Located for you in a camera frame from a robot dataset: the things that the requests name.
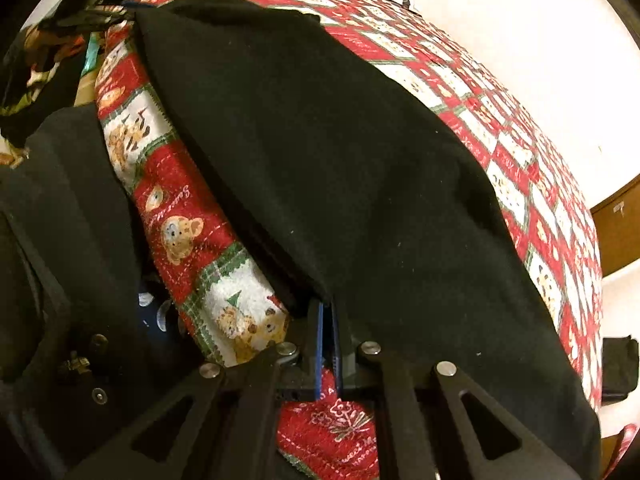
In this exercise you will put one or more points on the black pants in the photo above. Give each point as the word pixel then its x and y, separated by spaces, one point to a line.
pixel 325 160

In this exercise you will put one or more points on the red checkered printed blanket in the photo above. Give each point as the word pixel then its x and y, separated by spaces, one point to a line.
pixel 185 240

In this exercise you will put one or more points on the dark patterned cloth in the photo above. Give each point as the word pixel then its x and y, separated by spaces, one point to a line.
pixel 40 75

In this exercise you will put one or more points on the wooden nightstand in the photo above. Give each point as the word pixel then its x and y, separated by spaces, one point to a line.
pixel 606 452

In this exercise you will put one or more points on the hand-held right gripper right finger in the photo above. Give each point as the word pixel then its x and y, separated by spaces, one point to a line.
pixel 336 350

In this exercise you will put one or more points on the red patterned cloth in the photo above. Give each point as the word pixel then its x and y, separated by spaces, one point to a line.
pixel 626 447

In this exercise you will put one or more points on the black suitcase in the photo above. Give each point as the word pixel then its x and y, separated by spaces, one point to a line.
pixel 621 367

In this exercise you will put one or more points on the navy printed cloth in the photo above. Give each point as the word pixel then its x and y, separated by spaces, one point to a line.
pixel 155 310

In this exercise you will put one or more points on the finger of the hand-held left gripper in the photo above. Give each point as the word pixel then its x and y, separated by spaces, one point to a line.
pixel 107 10

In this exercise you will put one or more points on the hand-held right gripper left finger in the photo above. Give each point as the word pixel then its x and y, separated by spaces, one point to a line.
pixel 319 345

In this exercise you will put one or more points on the brown wooden door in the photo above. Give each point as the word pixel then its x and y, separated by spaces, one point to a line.
pixel 620 235

